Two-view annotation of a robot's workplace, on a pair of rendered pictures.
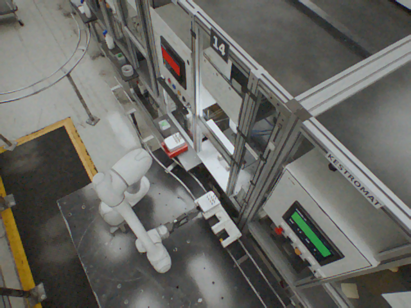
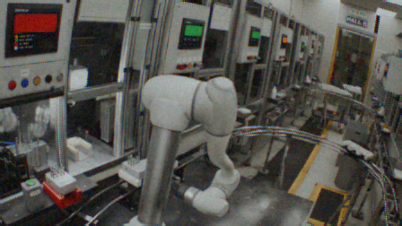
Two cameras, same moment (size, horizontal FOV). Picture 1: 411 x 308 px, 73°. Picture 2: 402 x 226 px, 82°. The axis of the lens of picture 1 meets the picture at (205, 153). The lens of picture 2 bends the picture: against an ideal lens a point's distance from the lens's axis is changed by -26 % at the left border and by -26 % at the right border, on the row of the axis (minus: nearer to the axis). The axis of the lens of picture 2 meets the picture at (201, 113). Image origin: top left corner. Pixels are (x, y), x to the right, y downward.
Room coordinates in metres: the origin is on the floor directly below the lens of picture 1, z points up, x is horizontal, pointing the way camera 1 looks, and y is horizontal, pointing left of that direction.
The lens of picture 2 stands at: (1.01, 1.33, 1.70)
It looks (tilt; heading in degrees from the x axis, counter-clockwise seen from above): 18 degrees down; 244
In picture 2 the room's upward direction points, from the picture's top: 9 degrees clockwise
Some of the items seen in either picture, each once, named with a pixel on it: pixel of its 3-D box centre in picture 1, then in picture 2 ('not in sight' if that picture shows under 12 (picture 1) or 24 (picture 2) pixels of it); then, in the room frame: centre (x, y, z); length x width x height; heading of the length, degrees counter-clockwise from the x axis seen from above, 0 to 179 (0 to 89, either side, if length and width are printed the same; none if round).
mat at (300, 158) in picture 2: not in sight; (311, 134); (-3.21, -2.33, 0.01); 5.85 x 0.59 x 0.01; 35
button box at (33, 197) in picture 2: (166, 128); (31, 194); (1.22, 0.31, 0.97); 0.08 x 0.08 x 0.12; 35
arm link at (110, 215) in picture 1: (112, 208); not in sight; (0.61, 0.63, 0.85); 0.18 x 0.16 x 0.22; 141
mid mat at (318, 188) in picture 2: not in sight; (327, 205); (-1.63, -0.29, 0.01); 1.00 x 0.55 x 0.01; 35
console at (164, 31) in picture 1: (190, 56); (17, 34); (1.29, 0.11, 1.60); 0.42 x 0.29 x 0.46; 35
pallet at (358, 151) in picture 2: not in sight; (356, 152); (-1.39, -0.06, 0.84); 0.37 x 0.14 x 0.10; 93
